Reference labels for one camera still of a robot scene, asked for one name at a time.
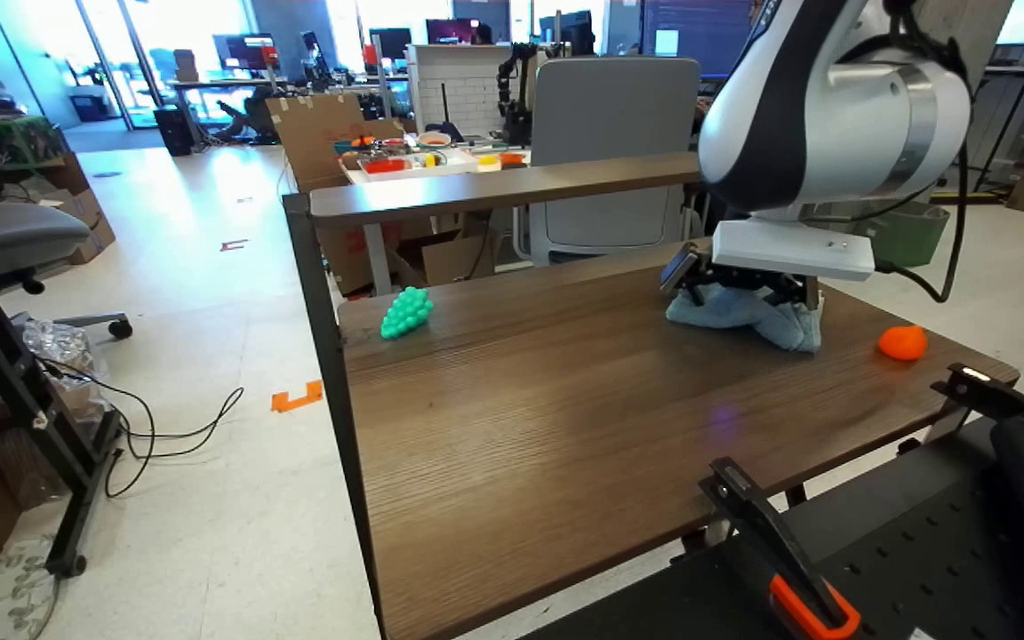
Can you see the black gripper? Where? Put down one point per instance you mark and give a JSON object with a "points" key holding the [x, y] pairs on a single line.
{"points": [[766, 284]]}

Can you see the light blue towel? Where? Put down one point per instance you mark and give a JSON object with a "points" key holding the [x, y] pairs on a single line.
{"points": [[772, 322]]}

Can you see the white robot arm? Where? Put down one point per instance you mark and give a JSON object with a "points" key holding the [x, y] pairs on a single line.
{"points": [[870, 117]]}

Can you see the long wooden desk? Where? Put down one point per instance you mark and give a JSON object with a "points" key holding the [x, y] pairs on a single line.
{"points": [[512, 187]]}

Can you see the orange toy carrot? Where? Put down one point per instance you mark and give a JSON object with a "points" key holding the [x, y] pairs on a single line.
{"points": [[902, 341]]}

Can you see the green bin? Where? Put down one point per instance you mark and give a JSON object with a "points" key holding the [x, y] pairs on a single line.
{"points": [[914, 237]]}

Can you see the cardboard box under desk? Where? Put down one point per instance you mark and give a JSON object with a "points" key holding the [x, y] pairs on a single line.
{"points": [[457, 260]]}

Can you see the large blue screen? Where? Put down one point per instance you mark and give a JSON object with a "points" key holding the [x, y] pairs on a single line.
{"points": [[701, 35]]}

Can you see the black upright machine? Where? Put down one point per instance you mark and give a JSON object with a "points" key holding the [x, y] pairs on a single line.
{"points": [[518, 106]]}

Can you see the green toy grapes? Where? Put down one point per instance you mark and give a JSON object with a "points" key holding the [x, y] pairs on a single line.
{"points": [[407, 313]]}

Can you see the white cabinet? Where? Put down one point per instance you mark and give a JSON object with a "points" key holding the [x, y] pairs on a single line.
{"points": [[472, 76]]}

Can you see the colourful toy pile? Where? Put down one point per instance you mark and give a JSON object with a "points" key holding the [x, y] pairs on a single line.
{"points": [[387, 162]]}

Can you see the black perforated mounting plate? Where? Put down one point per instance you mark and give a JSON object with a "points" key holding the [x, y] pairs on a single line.
{"points": [[914, 557]]}

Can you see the black slanted pole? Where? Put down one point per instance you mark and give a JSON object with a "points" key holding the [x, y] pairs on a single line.
{"points": [[1021, 92]]}

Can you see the large upright cardboard sheet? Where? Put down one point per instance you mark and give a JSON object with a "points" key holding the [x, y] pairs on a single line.
{"points": [[317, 136]]}

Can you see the orange floor tape mark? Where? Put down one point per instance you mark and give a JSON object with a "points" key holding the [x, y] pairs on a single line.
{"points": [[298, 399]]}

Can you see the white plastic bag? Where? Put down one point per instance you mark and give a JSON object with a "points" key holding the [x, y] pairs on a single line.
{"points": [[50, 341]]}

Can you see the dark grey office chair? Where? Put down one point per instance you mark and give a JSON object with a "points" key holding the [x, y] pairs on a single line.
{"points": [[7, 232]]}

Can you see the black metal stand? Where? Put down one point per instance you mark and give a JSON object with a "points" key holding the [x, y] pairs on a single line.
{"points": [[16, 378]]}

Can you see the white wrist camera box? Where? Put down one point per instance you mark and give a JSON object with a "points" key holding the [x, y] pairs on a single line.
{"points": [[790, 245]]}

